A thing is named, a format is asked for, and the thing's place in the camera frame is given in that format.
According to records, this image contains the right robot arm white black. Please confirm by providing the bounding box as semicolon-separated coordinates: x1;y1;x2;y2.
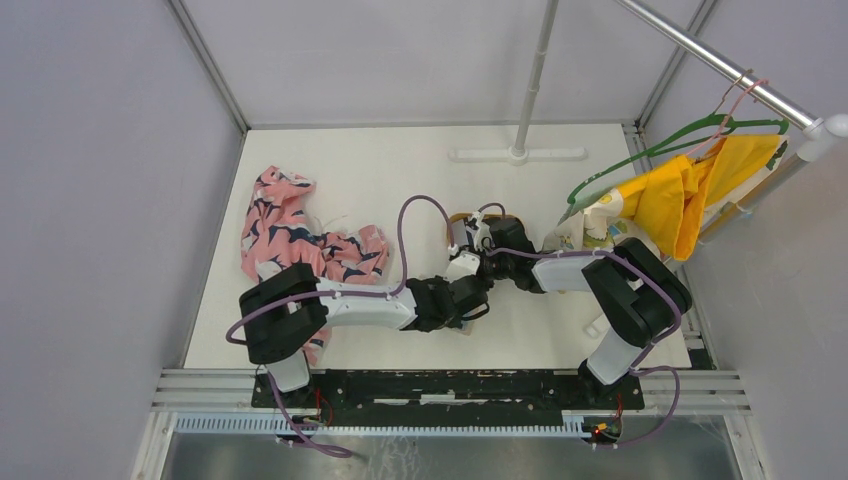
478;217;693;408

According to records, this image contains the yellow dinosaur print garment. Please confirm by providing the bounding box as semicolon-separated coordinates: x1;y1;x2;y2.
542;134;789;261

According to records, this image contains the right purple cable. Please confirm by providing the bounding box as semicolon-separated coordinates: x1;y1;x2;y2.
473;202;684;450

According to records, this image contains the pink patterned garment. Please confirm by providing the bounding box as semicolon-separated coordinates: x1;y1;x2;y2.
239;165;391;367

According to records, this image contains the white rack pole with base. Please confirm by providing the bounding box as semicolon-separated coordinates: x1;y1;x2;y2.
448;0;588;166

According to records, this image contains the oval wooden card tray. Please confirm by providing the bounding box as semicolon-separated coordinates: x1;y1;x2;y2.
449;212;502;234

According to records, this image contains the green clothes hanger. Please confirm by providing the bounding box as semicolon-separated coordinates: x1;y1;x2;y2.
567;113;790;211

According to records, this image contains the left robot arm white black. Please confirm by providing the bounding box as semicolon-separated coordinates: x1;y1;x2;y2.
225;263;491;408

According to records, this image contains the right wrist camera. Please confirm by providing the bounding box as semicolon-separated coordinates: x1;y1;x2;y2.
465;211;491;250

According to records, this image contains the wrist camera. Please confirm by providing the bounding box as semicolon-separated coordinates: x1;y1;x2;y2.
465;211;491;250
444;250;481;282

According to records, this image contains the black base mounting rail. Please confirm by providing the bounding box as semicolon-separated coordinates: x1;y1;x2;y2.
281;369;645;427

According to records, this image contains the pink clothes hanger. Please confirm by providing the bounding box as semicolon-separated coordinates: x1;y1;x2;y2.
685;79;770;157

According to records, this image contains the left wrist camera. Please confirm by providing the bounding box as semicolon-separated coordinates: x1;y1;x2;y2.
444;250;481;282

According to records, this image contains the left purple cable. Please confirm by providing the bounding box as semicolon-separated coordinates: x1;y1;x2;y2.
225;194;460;460

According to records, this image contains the purple cable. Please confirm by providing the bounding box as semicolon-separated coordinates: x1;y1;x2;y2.
225;194;460;460
473;202;684;450

